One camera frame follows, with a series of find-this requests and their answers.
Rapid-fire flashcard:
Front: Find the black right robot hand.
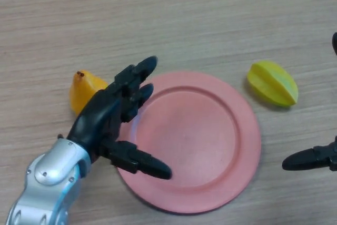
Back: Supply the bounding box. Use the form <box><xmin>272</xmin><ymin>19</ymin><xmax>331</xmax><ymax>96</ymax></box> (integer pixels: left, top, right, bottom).
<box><xmin>282</xmin><ymin>32</ymin><xmax>337</xmax><ymax>172</ymax></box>

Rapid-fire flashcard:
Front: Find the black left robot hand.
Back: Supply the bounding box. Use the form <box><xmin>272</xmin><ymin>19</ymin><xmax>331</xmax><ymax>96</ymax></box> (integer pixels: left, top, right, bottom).
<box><xmin>66</xmin><ymin>55</ymin><xmax>173</xmax><ymax>180</ymax></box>

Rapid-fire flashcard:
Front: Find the yellow pear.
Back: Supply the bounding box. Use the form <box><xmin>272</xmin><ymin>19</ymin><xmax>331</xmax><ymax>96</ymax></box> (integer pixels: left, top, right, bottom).
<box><xmin>68</xmin><ymin>70</ymin><xmax>109</xmax><ymax>116</ymax></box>

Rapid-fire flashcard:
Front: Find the pink round plate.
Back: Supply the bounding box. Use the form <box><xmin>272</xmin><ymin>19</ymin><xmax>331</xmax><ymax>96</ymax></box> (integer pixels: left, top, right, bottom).
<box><xmin>117</xmin><ymin>71</ymin><xmax>262</xmax><ymax>214</ymax></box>

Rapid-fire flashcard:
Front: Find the yellow-green starfruit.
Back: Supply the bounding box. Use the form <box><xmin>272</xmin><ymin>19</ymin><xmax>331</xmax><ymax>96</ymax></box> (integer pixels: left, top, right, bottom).
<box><xmin>246</xmin><ymin>61</ymin><xmax>299</xmax><ymax>107</ymax></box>

